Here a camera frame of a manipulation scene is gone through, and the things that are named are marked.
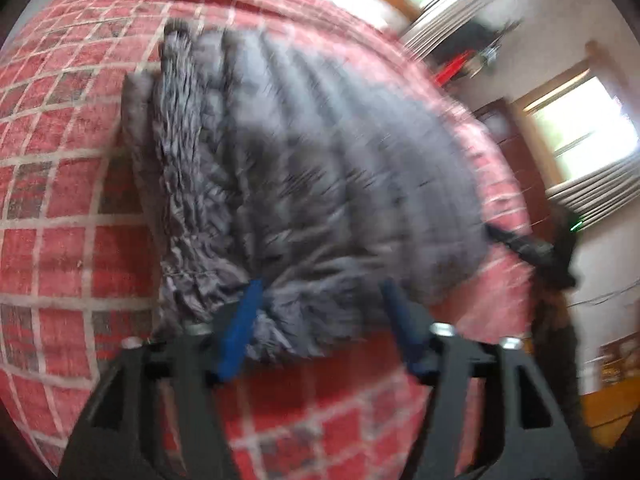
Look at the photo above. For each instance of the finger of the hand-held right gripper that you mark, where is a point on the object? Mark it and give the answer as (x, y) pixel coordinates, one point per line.
(515, 245)

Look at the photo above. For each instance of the red hanging bag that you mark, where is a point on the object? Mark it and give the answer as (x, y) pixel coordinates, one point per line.
(452, 67)

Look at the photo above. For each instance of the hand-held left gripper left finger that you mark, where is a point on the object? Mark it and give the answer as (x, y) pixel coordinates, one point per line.
(245, 320)

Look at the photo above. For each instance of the red plaid blanket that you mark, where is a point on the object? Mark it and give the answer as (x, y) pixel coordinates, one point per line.
(60, 160)

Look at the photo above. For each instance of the dark wooden headboard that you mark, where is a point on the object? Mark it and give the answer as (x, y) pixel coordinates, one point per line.
(520, 160)

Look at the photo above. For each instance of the small wooden framed window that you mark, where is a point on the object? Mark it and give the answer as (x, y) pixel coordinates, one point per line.
(575, 125)

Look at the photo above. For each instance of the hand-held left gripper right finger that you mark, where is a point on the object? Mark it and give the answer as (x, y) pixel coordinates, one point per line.
(405, 330)

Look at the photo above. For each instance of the white curtain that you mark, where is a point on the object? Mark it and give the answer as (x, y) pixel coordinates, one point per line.
(600, 195)
(450, 20)

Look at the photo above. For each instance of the grey quilted jacket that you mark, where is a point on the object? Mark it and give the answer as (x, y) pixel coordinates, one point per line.
(310, 170)

